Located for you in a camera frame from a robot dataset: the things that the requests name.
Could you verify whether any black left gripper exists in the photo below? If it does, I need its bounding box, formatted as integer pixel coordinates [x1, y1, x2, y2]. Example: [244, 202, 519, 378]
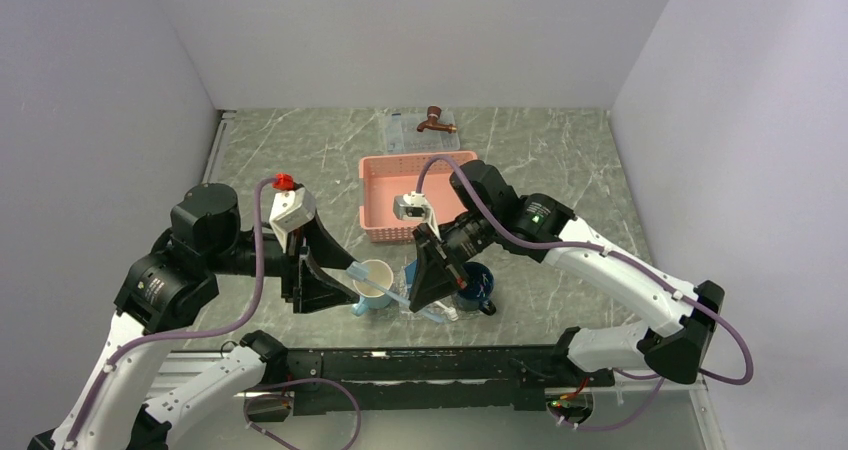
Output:
[208, 205, 360, 309]

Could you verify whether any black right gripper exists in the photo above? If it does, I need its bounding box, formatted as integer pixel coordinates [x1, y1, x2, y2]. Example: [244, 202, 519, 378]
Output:
[408, 208, 498, 310]

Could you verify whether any blue toothpaste tube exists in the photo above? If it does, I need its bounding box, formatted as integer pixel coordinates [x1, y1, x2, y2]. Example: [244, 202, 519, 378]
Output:
[404, 260, 418, 299]

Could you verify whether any clear textured acrylic tray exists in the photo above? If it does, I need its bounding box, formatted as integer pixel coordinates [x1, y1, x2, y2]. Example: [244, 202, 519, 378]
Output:
[427, 293, 482, 322]

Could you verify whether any grey blue toothbrush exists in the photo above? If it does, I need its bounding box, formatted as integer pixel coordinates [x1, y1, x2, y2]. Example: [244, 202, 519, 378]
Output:
[346, 262, 445, 324]

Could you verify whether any dark blue mug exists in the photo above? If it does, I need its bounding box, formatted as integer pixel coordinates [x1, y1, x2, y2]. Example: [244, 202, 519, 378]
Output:
[452, 262, 497, 316]

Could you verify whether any light blue white mug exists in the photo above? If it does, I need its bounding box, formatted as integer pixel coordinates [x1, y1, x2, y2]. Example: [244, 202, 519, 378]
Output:
[347, 259, 394, 317]

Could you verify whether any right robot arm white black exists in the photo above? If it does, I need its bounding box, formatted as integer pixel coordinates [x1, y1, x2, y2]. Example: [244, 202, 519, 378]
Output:
[409, 157, 724, 385]

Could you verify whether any pink plastic basket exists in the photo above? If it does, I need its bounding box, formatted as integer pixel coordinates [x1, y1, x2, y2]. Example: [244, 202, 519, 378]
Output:
[359, 153, 465, 243]

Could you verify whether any clear plastic box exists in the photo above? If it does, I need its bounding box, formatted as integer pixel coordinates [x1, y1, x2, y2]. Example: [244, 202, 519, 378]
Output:
[382, 112, 461, 154]

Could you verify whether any copper faucet tap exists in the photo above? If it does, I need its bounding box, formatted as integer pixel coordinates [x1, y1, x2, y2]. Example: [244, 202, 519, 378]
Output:
[416, 106, 458, 134]

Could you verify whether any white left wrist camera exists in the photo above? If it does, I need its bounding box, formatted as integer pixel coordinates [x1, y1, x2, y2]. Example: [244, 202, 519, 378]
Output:
[268, 173, 317, 250]

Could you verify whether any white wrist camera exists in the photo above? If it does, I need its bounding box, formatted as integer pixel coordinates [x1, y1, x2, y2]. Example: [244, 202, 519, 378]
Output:
[268, 173, 317, 250]
[393, 191, 441, 239]

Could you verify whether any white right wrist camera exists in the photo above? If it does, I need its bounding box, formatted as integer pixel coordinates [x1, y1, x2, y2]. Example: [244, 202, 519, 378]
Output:
[393, 191, 441, 239]

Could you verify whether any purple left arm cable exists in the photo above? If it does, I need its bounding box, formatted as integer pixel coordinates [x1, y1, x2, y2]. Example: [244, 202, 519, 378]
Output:
[66, 176, 362, 450]

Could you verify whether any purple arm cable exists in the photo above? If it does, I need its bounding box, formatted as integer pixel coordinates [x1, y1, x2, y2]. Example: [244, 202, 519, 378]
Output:
[66, 176, 362, 450]
[415, 155, 755, 434]

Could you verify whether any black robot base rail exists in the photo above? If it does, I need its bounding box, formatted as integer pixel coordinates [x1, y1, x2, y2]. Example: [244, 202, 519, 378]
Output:
[250, 345, 615, 416]

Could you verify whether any aluminium side rail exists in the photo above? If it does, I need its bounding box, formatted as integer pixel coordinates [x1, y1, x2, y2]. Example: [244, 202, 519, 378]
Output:
[105, 109, 238, 450]

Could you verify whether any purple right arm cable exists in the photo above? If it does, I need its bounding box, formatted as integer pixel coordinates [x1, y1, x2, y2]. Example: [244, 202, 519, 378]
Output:
[415, 155, 755, 434]

